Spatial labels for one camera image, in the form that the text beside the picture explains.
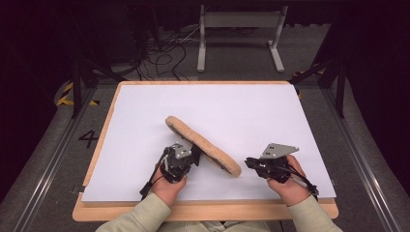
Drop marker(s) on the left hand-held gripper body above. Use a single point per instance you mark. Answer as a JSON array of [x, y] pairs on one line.
[[179, 161]]

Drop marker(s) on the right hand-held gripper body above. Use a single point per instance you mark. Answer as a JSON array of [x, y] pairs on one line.
[[274, 167]]

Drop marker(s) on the tan fluffy pad black backing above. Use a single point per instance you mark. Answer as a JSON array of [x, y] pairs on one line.
[[209, 148]]

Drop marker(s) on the person's right hand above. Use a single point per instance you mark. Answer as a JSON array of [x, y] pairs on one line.
[[291, 191]]

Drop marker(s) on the person's left hand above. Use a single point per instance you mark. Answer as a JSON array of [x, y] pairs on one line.
[[167, 190]]

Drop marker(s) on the white table mat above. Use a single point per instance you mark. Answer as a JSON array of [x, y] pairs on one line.
[[225, 103]]

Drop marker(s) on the person's lap beige clothing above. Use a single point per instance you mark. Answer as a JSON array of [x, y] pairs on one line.
[[219, 227]]

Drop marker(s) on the black metal stand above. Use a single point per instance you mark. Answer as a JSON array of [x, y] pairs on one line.
[[76, 87], [340, 93]]

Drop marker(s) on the aluminium floor rail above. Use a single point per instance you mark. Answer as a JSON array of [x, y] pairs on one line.
[[367, 174], [48, 174]]

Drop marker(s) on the grey metal stand frame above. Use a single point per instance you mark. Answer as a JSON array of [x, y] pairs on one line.
[[201, 48]]

